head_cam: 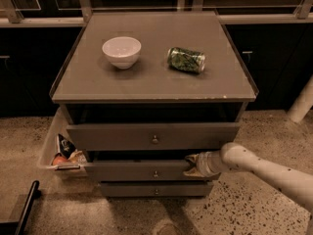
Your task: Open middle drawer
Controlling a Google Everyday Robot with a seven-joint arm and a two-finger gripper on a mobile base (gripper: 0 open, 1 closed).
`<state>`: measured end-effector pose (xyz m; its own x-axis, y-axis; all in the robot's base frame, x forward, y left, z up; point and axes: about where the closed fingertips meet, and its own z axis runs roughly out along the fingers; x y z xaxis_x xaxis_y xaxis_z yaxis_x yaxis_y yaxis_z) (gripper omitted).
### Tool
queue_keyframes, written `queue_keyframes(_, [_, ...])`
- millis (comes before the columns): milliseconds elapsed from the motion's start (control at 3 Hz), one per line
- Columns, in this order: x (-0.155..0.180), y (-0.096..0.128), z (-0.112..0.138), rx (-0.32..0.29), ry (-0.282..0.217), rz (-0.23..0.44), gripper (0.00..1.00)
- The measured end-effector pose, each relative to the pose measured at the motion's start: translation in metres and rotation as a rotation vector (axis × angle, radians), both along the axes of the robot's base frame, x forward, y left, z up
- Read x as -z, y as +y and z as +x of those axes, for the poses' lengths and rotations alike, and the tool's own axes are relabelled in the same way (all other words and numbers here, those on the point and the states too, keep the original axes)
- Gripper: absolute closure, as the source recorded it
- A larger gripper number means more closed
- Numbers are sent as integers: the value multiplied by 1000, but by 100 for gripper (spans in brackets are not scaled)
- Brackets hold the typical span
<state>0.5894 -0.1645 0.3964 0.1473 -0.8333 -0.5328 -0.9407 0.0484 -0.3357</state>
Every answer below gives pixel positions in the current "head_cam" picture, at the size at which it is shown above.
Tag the grey bottom drawer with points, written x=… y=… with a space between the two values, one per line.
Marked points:
x=156 y=189

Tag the white post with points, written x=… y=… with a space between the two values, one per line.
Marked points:
x=303 y=103

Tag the clear plastic bin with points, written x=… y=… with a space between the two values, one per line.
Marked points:
x=75 y=167

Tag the green soda can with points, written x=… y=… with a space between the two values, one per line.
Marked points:
x=186 y=60

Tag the black bar object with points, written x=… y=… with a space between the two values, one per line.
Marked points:
x=17 y=227

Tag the grey drawer cabinet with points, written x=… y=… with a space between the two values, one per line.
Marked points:
x=89 y=89

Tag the black chip bag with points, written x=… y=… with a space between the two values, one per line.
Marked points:
x=64 y=147

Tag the red apple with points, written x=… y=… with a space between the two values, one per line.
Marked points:
x=59 y=160

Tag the metal railing frame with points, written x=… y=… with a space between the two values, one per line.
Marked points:
x=62 y=13

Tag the grey top drawer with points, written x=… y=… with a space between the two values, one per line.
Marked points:
x=152 y=136

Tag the white ceramic bowl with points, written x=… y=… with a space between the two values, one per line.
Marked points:
x=122 y=52

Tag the grey drawer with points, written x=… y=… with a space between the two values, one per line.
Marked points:
x=156 y=189
x=152 y=136
x=143 y=170

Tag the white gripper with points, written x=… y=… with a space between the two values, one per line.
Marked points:
x=202 y=164

